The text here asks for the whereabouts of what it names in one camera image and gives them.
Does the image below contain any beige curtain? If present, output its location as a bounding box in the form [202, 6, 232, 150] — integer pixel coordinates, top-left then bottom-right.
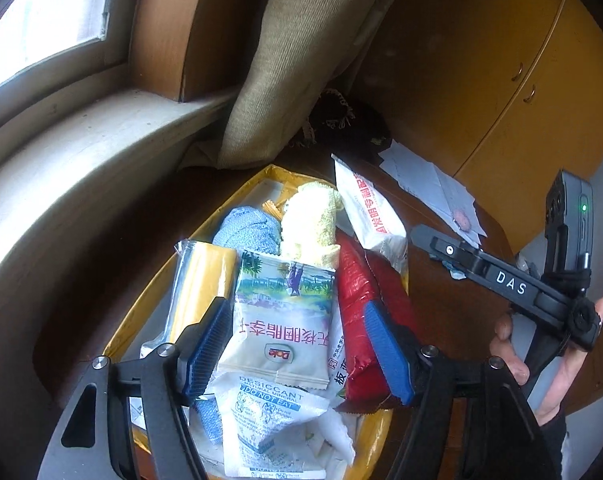
[216, 0, 403, 171]

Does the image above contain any window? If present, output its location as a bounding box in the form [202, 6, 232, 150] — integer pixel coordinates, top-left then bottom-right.
[0, 0, 148, 107]

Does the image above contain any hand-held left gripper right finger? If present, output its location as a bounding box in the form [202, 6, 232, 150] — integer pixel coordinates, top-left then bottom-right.
[363, 299, 545, 480]

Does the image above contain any yellow cardboard box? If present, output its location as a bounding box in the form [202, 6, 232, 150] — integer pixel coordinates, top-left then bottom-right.
[104, 164, 412, 480]

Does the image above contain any window sill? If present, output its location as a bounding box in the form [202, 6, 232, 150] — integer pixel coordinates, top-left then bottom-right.
[0, 85, 243, 342]

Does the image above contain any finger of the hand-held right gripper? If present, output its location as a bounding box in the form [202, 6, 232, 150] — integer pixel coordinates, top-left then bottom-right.
[410, 224, 571, 320]

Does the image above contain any white packet with red print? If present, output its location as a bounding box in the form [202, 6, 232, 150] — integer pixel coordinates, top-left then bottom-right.
[331, 154, 410, 271]

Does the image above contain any red plastic packet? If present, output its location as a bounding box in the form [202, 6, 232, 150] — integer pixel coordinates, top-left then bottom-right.
[335, 232, 423, 404]

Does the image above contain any white desiccant packet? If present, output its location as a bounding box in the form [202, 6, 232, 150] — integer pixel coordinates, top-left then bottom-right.
[216, 372, 333, 480]

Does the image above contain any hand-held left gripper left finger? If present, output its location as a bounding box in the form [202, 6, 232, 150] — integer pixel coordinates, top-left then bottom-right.
[38, 296, 234, 480]

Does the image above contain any white packet with green print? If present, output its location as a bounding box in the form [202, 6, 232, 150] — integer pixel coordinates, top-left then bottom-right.
[326, 310, 353, 402]

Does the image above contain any gold foil packet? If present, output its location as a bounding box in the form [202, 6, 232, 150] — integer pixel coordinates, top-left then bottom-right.
[141, 240, 240, 362]

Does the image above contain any white packet with landscape print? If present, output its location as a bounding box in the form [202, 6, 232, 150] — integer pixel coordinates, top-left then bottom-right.
[220, 249, 337, 391]

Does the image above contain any person's right hand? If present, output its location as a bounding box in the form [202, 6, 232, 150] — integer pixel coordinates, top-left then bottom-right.
[489, 297, 603, 428]

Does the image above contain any yellow wooden cabinet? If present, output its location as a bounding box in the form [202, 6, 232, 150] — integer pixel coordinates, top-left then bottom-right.
[381, 0, 603, 257]

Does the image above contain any yellow fluffy towel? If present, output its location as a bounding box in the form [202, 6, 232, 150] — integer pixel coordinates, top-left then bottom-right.
[280, 182, 343, 269]

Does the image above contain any dark fringed cloth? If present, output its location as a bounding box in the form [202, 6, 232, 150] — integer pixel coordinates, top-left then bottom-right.
[301, 87, 395, 154]

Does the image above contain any white paper sheet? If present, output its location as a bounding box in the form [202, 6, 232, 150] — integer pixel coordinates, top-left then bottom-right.
[416, 165, 488, 241]
[380, 142, 440, 192]

